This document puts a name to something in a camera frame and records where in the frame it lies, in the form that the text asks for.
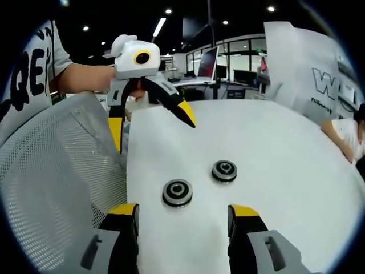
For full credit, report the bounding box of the metal wheel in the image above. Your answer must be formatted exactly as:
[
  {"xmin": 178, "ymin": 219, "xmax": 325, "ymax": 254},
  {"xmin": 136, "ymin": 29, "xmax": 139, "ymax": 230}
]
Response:
[
  {"xmin": 161, "ymin": 178, "xmax": 194, "ymax": 207},
  {"xmin": 211, "ymin": 159, "xmax": 238, "ymax": 183}
]

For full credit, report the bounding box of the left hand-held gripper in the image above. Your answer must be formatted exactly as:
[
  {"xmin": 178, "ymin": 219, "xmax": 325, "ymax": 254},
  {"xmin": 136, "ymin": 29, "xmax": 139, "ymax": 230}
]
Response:
[{"xmin": 103, "ymin": 34, "xmax": 197, "ymax": 155}]

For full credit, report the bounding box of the office desk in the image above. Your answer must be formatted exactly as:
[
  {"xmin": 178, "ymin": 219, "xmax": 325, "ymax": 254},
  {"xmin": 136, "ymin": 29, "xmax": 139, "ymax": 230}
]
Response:
[{"xmin": 170, "ymin": 76, "xmax": 270, "ymax": 100}]

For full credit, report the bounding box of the white mesh chair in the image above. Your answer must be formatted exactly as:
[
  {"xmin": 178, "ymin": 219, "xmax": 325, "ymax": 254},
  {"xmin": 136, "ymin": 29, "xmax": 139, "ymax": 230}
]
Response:
[{"xmin": 0, "ymin": 91, "xmax": 135, "ymax": 272}]

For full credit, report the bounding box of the person's body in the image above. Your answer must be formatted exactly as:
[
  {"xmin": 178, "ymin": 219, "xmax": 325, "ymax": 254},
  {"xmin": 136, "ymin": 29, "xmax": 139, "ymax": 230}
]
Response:
[{"xmin": 0, "ymin": 19, "xmax": 72, "ymax": 124}]

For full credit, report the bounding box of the person's left forearm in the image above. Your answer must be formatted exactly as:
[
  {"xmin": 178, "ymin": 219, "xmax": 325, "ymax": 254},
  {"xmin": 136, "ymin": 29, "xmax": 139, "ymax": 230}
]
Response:
[{"xmin": 58, "ymin": 63, "xmax": 117, "ymax": 94}]

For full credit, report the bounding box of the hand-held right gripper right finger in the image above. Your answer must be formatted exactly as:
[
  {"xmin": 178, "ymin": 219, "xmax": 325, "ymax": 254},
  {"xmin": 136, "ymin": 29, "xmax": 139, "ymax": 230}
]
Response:
[{"xmin": 227, "ymin": 203, "xmax": 314, "ymax": 274}]

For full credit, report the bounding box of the white table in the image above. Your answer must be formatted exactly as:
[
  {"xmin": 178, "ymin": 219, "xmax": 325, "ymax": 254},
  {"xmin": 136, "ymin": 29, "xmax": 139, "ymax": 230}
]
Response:
[{"xmin": 124, "ymin": 99, "xmax": 365, "ymax": 274}]

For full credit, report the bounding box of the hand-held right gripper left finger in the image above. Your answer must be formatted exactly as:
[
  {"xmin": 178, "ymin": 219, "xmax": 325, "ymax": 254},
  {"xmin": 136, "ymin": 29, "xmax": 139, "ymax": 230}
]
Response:
[{"xmin": 61, "ymin": 203, "xmax": 141, "ymax": 274}]

